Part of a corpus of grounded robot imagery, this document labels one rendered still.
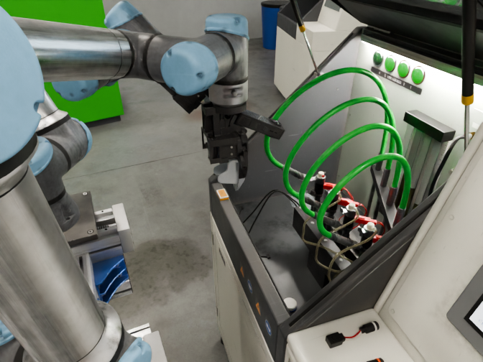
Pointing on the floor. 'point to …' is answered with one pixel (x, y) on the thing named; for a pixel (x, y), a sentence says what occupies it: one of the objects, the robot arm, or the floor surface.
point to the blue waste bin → (269, 31)
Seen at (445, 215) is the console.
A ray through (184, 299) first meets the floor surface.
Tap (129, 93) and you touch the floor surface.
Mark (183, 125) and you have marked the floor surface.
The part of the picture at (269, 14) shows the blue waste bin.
